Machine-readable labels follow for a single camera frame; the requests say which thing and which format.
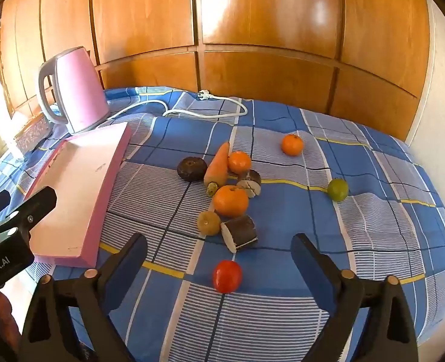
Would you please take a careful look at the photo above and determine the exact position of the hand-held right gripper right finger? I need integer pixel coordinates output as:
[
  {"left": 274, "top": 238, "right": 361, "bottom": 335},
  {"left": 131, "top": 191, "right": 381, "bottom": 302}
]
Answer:
[{"left": 290, "top": 233, "right": 419, "bottom": 362}]

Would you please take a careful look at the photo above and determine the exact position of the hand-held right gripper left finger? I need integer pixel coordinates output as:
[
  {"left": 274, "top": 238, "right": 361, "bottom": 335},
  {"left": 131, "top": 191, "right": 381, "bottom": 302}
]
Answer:
[{"left": 19, "top": 233, "right": 148, "bottom": 362}]

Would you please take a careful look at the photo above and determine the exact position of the pink shallow box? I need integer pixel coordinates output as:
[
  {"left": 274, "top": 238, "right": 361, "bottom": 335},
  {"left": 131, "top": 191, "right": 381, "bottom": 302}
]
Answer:
[{"left": 25, "top": 122, "right": 133, "bottom": 268}]

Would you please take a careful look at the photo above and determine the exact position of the black radish piece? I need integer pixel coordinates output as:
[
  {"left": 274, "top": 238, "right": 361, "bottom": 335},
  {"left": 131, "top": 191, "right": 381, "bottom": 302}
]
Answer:
[
  {"left": 220, "top": 215, "right": 258, "bottom": 253},
  {"left": 236, "top": 170, "right": 262, "bottom": 199}
]

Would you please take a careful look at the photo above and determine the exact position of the red tomato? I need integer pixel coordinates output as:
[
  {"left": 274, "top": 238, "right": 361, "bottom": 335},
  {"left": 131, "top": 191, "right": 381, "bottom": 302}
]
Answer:
[{"left": 213, "top": 259, "right": 243, "bottom": 294}]

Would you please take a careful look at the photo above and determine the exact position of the small yellowish round fruit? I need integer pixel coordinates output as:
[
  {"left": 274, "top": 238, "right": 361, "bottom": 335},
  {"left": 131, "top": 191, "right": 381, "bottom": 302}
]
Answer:
[{"left": 197, "top": 210, "right": 222, "bottom": 236}]

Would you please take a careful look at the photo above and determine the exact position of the large orange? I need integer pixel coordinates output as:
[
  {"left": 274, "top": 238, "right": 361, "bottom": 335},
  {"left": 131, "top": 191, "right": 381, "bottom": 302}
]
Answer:
[{"left": 213, "top": 185, "right": 249, "bottom": 218}]

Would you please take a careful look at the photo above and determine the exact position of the carrot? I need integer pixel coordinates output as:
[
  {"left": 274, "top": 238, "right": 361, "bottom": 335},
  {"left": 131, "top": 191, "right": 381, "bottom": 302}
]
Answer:
[{"left": 203, "top": 141, "right": 231, "bottom": 197}]

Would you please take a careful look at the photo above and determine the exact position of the person's left hand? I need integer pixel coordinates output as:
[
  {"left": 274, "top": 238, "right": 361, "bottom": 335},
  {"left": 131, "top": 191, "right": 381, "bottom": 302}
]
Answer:
[{"left": 0, "top": 290, "right": 19, "bottom": 348}]

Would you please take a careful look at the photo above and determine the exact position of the blue plaid blanket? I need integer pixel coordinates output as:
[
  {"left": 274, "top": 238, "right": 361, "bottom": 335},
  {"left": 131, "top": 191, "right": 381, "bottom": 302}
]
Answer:
[{"left": 0, "top": 85, "right": 445, "bottom": 362}]

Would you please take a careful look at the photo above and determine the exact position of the silver tissue box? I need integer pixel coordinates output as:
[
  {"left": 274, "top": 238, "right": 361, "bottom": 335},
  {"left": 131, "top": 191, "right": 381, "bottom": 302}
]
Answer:
[{"left": 14, "top": 115, "right": 53, "bottom": 151}]

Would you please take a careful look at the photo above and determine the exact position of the green lime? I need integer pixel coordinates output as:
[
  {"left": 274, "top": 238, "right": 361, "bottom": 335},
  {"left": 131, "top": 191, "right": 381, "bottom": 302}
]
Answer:
[{"left": 327, "top": 178, "right": 349, "bottom": 202}]

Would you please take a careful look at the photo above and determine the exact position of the dark avocado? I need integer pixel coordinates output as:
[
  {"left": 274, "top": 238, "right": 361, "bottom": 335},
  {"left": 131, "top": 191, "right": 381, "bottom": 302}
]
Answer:
[{"left": 177, "top": 156, "right": 208, "bottom": 183}]

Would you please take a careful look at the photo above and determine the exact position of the pink electric kettle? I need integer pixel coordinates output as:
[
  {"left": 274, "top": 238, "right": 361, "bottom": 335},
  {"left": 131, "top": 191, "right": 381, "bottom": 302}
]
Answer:
[{"left": 37, "top": 46, "right": 110, "bottom": 134}]

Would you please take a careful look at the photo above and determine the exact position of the small tangerine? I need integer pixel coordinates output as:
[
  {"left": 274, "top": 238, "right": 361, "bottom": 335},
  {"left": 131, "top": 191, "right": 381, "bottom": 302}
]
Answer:
[
  {"left": 228, "top": 151, "right": 252, "bottom": 175},
  {"left": 281, "top": 134, "right": 305, "bottom": 156}
]

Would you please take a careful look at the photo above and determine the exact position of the wooden wardrobe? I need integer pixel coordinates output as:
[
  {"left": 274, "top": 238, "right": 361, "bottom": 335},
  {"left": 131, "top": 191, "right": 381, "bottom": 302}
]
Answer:
[{"left": 0, "top": 0, "right": 431, "bottom": 142}]

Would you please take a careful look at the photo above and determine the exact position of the white power cable with plug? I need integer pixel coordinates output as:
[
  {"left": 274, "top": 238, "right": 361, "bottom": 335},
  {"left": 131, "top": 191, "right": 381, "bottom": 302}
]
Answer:
[{"left": 107, "top": 90, "right": 249, "bottom": 120}]

